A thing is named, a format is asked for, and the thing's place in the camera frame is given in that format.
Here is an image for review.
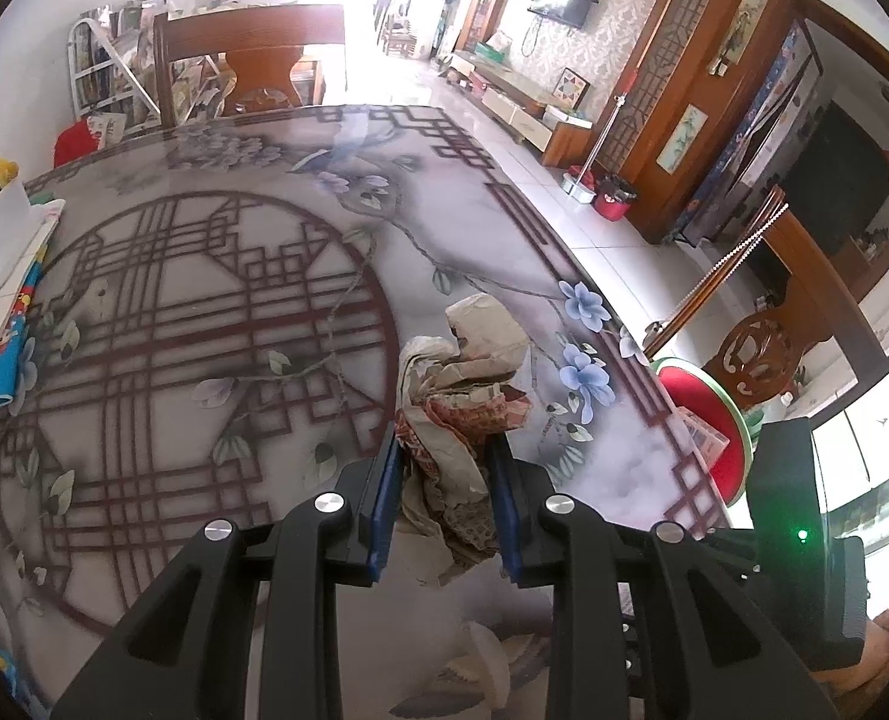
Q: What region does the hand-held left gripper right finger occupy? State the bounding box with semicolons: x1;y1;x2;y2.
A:
485;440;839;720

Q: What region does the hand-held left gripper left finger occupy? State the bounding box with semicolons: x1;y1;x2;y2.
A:
50;424;404;720

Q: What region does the brown paper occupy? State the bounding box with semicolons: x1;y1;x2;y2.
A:
394;291;533;572

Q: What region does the small red trash can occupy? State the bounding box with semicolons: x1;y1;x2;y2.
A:
591;173;641;221

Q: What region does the carved wooden dining chair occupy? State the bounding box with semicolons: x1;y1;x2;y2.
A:
701;208;889;430

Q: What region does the blue patterned door curtain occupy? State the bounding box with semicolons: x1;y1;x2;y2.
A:
675;17;825;242

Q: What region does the framed floral painting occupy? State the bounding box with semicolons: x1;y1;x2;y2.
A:
724;0;773;66
656;103;710;171

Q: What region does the blue picture book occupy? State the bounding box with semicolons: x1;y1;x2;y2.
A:
0;261;42;411

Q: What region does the low television cabinet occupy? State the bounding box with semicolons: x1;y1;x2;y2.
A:
443;47;605;167

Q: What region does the framed geometric picture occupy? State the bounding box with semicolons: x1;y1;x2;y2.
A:
552;67;591;111

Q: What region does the plain wooden dining chair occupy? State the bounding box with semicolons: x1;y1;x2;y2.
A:
151;3;350;130

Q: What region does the red bag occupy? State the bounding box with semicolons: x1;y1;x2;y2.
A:
53;118;106;170

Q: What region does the white book rack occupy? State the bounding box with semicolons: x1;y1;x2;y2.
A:
64;0;170;130

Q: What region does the white beaded cord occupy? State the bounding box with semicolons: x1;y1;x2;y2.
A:
641;202;792;340

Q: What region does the mop with metal handle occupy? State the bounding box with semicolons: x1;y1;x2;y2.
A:
563;70;638;205

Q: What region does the wall television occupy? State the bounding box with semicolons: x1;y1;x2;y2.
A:
527;0;593;31

